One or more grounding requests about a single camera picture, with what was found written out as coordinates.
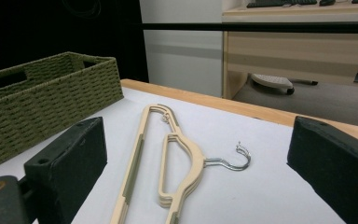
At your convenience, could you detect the white cabinet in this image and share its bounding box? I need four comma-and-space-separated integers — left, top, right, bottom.
139, 0, 224, 98

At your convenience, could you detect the beige clothes hanger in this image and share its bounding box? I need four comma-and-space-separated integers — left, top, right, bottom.
110, 104, 250, 224
111, 103, 252, 224
111, 105, 251, 224

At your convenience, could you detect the office chair base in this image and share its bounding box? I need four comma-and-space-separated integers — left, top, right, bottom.
250, 73, 320, 96

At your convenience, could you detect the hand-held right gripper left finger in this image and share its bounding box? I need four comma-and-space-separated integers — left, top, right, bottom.
23, 117, 108, 224

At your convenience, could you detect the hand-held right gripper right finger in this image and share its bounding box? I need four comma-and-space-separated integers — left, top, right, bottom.
286, 115, 358, 224

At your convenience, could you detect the green woven basket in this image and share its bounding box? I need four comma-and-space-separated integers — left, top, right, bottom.
0, 51, 125, 175

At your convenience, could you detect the light wooden desk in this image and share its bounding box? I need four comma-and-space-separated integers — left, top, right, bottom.
222, 0, 358, 101

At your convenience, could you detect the white table mat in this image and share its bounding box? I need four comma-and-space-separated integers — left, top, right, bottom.
0, 87, 348, 224

